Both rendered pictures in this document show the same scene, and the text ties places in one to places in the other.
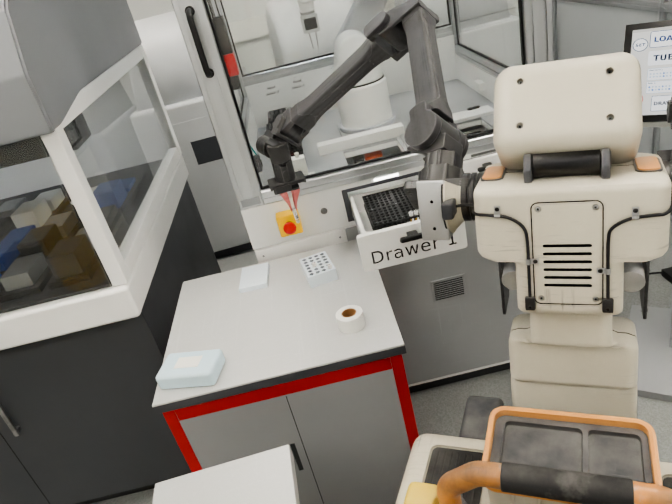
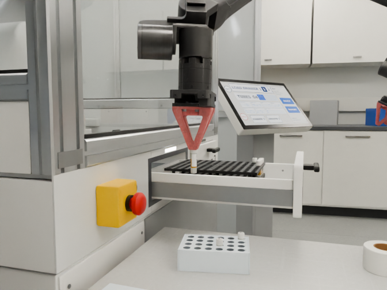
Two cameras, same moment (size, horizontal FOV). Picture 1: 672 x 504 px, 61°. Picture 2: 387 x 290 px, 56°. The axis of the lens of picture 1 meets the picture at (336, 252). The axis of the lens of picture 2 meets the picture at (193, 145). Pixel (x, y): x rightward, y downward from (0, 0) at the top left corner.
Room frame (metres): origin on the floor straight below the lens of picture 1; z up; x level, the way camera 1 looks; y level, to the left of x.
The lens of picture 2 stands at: (1.34, 0.69, 1.03)
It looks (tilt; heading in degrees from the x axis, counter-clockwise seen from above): 5 degrees down; 286
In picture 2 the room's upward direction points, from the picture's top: straight up
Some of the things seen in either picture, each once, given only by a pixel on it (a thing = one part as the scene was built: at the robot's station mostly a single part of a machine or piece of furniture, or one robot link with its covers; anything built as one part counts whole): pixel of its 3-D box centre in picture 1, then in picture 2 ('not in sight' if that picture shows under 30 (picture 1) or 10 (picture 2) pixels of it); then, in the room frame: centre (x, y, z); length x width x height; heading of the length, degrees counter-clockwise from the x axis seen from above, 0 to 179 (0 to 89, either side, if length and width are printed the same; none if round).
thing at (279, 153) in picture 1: (278, 151); (192, 44); (1.52, 0.09, 1.15); 0.07 x 0.06 x 0.07; 23
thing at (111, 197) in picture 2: (289, 223); (118, 202); (1.65, 0.12, 0.88); 0.07 x 0.05 x 0.07; 89
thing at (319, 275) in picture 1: (318, 269); (214, 252); (1.49, 0.06, 0.78); 0.12 x 0.08 x 0.04; 9
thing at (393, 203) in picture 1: (397, 212); (217, 177); (1.55, -0.21, 0.87); 0.22 x 0.18 x 0.06; 179
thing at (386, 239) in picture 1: (412, 241); (299, 179); (1.34, -0.21, 0.87); 0.29 x 0.02 x 0.11; 89
